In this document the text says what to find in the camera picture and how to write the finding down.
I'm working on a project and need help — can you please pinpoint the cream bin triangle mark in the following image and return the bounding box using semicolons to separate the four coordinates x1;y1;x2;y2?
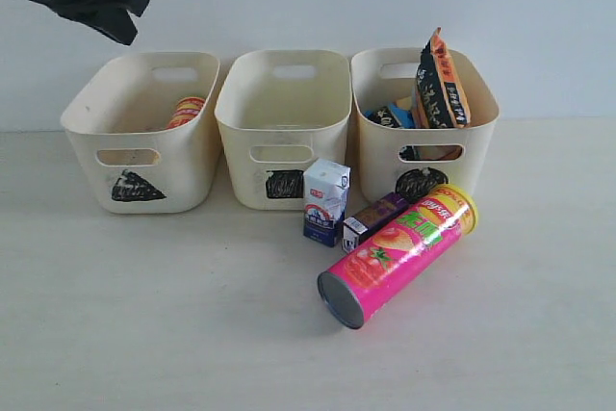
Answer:
60;50;222;215

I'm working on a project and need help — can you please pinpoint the blue cookie bag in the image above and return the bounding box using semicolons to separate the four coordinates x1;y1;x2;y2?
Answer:
364;96;416;129

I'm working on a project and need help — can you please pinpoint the purple drink carton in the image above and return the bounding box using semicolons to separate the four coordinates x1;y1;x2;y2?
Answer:
342;192;410;253

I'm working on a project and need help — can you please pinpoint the cream bin circle mark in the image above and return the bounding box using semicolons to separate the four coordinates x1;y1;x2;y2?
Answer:
350;47;500;201

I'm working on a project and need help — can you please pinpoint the cream bin square mark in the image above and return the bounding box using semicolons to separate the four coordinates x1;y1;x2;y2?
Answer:
215;50;352;210

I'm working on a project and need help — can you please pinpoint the yellow chips can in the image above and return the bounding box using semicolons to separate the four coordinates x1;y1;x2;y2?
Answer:
166;96;206;130

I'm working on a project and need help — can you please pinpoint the pink chips can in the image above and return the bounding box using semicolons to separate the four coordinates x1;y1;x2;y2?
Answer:
317;184;478;329

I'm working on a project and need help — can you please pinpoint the white blue milk carton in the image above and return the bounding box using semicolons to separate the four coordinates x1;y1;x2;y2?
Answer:
303;159;350;247

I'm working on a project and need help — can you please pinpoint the orange snack bag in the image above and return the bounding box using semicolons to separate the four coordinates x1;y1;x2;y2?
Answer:
411;27;471;129

